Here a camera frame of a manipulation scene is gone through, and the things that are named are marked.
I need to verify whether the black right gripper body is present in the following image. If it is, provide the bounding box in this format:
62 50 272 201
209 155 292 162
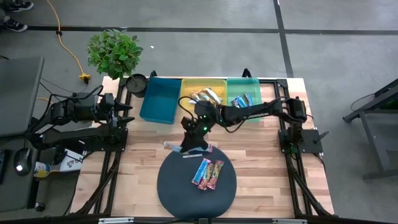
180 101 222 140

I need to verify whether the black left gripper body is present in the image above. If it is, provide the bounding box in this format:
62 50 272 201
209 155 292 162
98 92 121 128

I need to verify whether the blue red-topped granola bar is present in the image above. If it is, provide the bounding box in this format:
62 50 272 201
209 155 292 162
192 157 211 185
164 142 190 154

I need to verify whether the red green granola bar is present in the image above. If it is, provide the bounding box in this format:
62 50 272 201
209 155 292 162
198 161 215 190
206 160 224 190

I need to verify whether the white silver granola bar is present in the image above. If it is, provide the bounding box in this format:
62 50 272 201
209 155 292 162
182 143 214 159

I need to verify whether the black plant pot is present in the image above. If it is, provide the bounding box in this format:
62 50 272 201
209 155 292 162
125 73 149 98

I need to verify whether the yellow plastic bin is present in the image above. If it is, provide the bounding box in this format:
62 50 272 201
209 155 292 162
179 78 228 113

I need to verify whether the blue plastic bin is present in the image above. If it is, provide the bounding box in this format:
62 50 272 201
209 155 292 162
139 77 183 125

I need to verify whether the green plastic bin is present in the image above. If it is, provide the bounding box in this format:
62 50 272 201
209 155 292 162
226 77 262 123

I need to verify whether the green leafy plant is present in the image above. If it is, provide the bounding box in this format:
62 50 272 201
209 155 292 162
86 28 144 80

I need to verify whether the round dark woven placemat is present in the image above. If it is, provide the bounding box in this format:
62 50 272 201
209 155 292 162
156 143 238 220

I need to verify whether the white printed box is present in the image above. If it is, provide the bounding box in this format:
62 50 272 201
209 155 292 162
58 148 85 173

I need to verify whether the grey side desk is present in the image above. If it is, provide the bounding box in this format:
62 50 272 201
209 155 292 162
0 55 45 138

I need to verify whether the yellow white bottle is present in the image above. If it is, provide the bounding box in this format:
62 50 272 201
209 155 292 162
33 161 52 179

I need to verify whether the black computer mouse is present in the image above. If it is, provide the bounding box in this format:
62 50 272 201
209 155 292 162
13 147 33 177

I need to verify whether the dark flat device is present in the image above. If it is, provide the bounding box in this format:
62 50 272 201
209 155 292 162
0 149 12 185

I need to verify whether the person's shoe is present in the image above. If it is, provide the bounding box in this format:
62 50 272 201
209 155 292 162
4 0 34 12
1 16 29 33

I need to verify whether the grey side table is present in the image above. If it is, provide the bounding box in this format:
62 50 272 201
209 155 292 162
0 146 41 212

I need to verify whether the dark grey metal stand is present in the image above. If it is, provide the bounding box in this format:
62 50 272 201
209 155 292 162
343 77 398 181

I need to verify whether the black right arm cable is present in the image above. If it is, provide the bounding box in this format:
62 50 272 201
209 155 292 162
178 95 246 134

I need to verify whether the yellow extension cable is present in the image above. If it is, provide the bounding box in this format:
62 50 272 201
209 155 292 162
46 0 91 81

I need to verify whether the silver metal bracket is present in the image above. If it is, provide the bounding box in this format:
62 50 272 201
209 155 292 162
272 218 308 224
98 217 134 224

